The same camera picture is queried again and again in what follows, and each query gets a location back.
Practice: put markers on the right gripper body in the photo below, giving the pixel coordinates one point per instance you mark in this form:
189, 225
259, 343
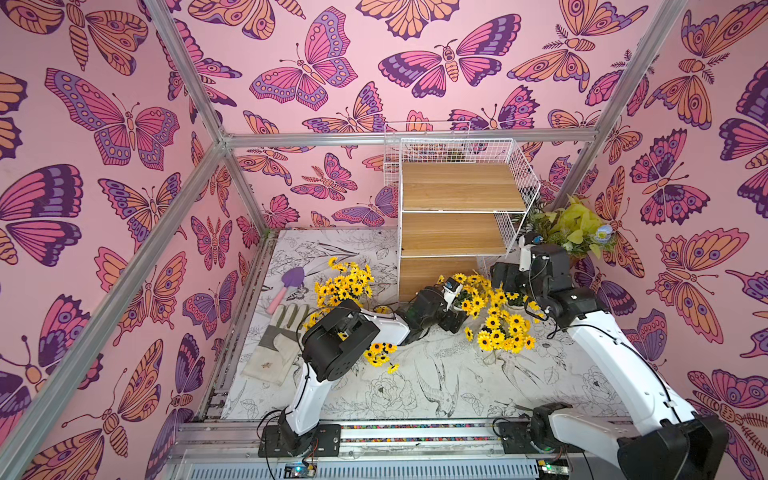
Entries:
507, 279

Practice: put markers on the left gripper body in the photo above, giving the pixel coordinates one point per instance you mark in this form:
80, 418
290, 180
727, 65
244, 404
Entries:
444, 321

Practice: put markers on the sunflower pot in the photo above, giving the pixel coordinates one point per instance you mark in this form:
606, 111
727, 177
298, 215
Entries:
313, 317
349, 281
502, 330
476, 295
522, 300
378, 355

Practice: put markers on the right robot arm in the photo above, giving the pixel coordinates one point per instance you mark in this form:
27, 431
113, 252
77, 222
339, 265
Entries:
666, 438

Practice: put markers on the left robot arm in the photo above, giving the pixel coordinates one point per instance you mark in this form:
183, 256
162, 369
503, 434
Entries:
330, 349

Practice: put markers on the green leafy potted plant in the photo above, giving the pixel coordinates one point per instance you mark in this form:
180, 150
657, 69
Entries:
576, 228

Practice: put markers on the purple pink garden trowel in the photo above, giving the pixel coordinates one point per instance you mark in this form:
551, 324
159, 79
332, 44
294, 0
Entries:
291, 279

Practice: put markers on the white green gardening glove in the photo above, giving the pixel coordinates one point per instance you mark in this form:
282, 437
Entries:
277, 349

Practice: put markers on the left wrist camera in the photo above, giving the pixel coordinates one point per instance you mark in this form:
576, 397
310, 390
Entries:
452, 288

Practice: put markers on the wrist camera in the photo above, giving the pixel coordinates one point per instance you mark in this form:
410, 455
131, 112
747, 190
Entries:
526, 242
452, 288

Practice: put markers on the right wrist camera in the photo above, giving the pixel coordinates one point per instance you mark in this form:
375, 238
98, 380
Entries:
526, 242

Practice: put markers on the white wire wooden shelf unit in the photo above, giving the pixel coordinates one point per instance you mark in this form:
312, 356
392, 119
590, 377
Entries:
461, 204

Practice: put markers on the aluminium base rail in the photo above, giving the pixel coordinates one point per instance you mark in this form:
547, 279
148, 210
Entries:
476, 448

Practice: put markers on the aluminium frame bars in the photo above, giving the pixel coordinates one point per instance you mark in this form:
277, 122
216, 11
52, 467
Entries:
132, 247

